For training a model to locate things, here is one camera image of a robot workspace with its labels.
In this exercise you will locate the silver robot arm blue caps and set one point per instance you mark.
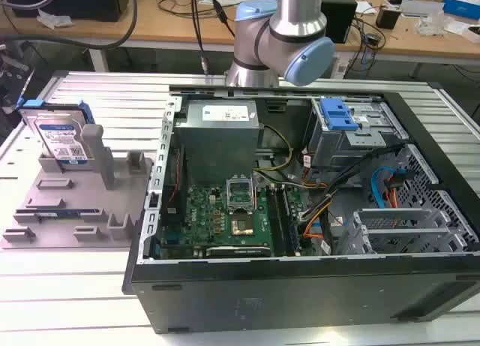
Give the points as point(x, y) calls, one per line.
point(279, 34)

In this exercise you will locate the disk bay with blue latch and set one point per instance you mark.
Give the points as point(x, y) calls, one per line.
point(341, 132)

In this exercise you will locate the hard disk in blue carrier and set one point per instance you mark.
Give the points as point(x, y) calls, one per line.
point(60, 134)

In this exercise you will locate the grey power supply unit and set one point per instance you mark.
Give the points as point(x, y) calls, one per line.
point(217, 136)

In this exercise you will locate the green motherboard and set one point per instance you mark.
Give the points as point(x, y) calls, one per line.
point(225, 214)

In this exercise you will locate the CPU socket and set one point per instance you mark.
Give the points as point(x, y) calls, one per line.
point(242, 226)

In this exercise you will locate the graphics card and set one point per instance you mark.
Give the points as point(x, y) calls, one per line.
point(236, 251)

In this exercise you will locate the black open PC case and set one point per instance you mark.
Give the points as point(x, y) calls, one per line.
point(300, 286)

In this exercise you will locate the wooden desk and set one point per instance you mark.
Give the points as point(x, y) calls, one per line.
point(168, 23)

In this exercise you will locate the grey parts rack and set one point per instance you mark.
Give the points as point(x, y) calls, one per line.
point(82, 207)

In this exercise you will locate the RAM stick on rack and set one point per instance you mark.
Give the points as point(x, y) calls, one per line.
point(56, 213)

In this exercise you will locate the small black cube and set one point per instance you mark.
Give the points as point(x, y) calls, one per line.
point(387, 17)

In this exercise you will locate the black computer box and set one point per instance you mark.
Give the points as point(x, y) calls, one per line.
point(67, 0)

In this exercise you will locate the blue white box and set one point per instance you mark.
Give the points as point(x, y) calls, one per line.
point(461, 4)

